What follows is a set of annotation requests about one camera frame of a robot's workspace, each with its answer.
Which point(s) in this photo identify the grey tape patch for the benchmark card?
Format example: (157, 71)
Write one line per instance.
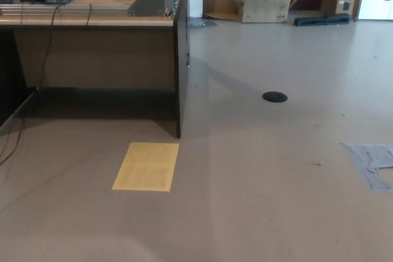
(359, 157)

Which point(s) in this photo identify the long black foam block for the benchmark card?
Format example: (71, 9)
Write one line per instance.
(319, 19)

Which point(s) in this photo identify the small cardboard box with label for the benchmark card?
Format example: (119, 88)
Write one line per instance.
(347, 2)

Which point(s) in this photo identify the black round floor cover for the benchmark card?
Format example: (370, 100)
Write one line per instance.
(275, 96)

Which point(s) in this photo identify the clear plastic bag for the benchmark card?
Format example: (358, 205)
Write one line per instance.
(202, 22)

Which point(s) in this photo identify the flat cardboard sheet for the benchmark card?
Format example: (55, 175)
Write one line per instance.
(224, 7)

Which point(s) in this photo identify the plain brown cardboard box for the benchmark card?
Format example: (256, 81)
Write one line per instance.
(328, 5)

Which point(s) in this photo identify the aluminium extrusion rails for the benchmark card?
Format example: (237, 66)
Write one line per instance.
(61, 10)

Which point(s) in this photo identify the yellow paper sheet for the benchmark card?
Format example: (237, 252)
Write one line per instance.
(145, 167)

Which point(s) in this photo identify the wooden desk with dark sides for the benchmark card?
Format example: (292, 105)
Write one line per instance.
(92, 56)

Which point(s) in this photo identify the large open cardboard box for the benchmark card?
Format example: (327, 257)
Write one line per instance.
(264, 9)

